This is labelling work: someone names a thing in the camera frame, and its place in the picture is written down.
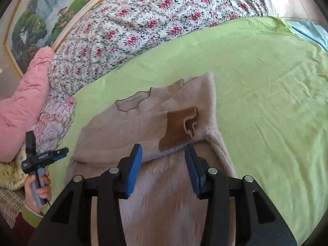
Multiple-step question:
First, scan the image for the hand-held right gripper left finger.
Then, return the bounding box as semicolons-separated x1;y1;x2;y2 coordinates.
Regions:
28;143;143;246

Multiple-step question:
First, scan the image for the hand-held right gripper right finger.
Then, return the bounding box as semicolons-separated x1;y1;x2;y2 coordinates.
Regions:
184;143;298;246

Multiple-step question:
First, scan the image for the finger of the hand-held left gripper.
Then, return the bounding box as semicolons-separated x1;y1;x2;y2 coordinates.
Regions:
51;147;70;161

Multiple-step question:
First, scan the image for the beige knit sweater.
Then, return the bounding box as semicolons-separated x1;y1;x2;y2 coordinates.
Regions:
65;72;237;246

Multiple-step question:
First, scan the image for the person's left forearm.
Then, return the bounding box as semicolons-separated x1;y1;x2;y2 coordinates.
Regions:
13;200;46;236

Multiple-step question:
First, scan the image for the person's left hand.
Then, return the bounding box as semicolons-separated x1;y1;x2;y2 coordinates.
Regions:
24;170;52;214

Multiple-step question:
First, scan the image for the yellow cartoon print cloth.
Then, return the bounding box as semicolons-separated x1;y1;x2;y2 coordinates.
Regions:
0;148;31;191

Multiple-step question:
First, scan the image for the pastel floral pillow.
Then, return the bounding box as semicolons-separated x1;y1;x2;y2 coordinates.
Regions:
31;94;76;157

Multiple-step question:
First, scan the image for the plaid cloth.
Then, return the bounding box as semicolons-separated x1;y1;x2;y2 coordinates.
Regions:
0;188;26;229

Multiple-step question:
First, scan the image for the pink quilt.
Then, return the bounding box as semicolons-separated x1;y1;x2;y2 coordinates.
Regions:
0;47;56;163

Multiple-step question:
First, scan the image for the green bed sheet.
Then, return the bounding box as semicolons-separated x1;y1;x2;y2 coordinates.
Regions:
26;15;328;246

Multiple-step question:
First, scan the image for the gold framed landscape painting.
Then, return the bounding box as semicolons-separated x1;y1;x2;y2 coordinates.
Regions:
3;0;149;79

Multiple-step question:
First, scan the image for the red floral quilt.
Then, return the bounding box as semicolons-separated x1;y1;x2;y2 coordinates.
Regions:
48;0;270;97

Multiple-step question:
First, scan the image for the light blue cloth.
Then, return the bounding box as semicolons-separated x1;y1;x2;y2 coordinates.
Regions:
287;19;328;55

